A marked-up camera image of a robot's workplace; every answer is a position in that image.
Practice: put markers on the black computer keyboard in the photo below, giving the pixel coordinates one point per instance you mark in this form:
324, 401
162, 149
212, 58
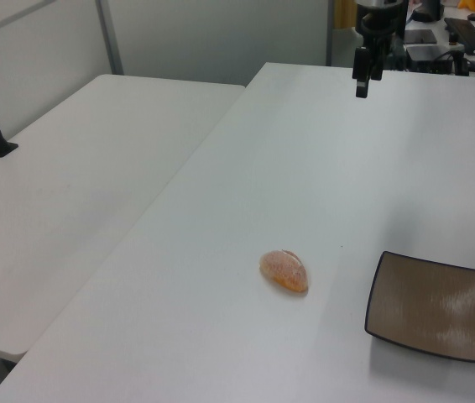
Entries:
468, 33

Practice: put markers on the black electronics box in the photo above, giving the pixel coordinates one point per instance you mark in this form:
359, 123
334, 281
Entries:
430, 59

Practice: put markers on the orange crusty bread roll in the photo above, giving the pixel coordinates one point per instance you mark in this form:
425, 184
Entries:
284, 270

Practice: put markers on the yellow toy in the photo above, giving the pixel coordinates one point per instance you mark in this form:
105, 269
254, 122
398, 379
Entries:
472, 4

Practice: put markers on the white side table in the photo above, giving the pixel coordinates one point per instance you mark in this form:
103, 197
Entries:
74, 189

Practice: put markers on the black monitor stand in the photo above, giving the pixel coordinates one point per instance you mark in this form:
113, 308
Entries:
428, 10

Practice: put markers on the brown square ceramic plate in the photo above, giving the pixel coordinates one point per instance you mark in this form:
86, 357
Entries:
434, 304

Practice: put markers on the dark Franka gripper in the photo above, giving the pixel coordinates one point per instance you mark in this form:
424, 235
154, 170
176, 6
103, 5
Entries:
382, 27

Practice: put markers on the grey flat tray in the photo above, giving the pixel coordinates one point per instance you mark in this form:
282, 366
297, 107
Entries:
421, 36

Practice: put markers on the grey partition frame post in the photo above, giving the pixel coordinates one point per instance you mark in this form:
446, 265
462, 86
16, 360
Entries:
109, 38

